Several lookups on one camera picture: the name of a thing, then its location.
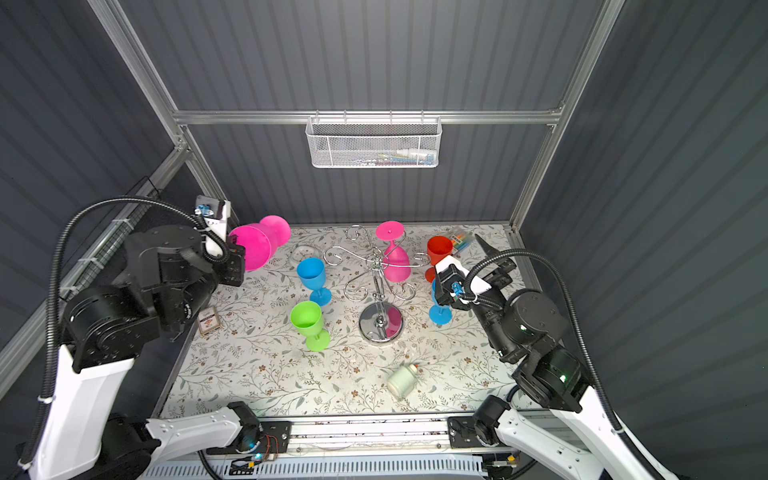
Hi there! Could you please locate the pink wine glass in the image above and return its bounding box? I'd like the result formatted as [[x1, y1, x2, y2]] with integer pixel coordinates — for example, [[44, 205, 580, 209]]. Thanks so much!
[[376, 220, 411, 283], [229, 215, 291, 272]]

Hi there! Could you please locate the red wine glass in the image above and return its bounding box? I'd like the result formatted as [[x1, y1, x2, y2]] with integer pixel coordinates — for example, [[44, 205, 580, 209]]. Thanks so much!
[[425, 236, 454, 283]]

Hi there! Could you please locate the blue wine glass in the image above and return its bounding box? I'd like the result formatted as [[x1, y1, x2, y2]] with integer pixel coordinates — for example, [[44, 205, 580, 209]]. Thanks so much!
[[429, 280, 453, 326], [296, 258, 332, 306]]

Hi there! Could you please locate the green wine glass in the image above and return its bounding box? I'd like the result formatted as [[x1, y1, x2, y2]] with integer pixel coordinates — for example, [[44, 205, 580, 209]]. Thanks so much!
[[289, 301, 330, 352]]

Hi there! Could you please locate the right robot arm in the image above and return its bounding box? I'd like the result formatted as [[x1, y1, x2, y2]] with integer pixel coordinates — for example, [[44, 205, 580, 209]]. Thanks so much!
[[463, 244, 676, 479]]

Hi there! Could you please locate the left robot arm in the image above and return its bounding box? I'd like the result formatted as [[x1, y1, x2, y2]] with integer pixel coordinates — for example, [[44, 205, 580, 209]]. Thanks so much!
[[21, 225, 264, 479]]

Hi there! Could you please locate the chrome wine glass rack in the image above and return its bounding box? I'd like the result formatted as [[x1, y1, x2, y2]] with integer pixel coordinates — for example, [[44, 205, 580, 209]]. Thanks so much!
[[323, 225, 429, 345]]

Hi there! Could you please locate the pack of coloured markers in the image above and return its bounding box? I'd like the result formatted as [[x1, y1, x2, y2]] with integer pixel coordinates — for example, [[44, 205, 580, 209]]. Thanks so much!
[[449, 231, 474, 253]]

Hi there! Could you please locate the small card on mat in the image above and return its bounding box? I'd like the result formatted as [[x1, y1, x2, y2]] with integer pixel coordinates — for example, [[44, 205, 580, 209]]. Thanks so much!
[[197, 306, 221, 336]]

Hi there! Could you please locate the white round lid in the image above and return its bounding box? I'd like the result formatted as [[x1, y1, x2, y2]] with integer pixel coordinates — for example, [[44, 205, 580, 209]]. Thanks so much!
[[289, 244, 322, 268]]

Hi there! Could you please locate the floral table mat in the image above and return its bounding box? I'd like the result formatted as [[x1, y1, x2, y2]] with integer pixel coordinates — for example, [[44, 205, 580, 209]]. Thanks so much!
[[159, 226, 513, 418]]

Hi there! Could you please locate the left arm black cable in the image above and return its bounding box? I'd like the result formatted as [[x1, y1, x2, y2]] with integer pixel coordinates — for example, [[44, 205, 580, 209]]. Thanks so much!
[[17, 195, 229, 469]]

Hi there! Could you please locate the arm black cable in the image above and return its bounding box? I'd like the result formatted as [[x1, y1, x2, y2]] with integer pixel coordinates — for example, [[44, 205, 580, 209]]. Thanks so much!
[[17, 195, 229, 469], [463, 248, 667, 480]]

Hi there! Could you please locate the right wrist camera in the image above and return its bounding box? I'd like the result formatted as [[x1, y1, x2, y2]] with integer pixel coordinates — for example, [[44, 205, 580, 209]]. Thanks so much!
[[434, 255, 491, 310]]

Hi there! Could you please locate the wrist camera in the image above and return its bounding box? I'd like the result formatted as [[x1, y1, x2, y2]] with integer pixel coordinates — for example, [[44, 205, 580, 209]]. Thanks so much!
[[434, 255, 491, 310], [194, 195, 232, 257]]

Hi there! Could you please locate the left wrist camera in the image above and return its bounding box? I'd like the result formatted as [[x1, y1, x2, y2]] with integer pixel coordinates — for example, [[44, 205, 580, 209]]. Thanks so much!
[[194, 195, 232, 257]]

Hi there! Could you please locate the black wire wall basket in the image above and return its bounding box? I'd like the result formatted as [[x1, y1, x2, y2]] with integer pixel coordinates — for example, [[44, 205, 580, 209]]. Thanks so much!
[[48, 189, 197, 302]]

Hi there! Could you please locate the white mesh wall basket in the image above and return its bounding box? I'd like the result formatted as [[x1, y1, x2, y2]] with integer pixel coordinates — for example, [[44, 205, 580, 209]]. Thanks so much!
[[305, 117, 443, 169]]

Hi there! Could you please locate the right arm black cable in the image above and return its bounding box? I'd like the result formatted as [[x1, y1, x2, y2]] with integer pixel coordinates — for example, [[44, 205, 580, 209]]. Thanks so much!
[[463, 248, 667, 480]]

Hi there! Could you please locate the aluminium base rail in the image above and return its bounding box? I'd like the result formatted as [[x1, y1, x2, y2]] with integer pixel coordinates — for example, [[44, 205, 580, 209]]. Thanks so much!
[[125, 411, 607, 457]]

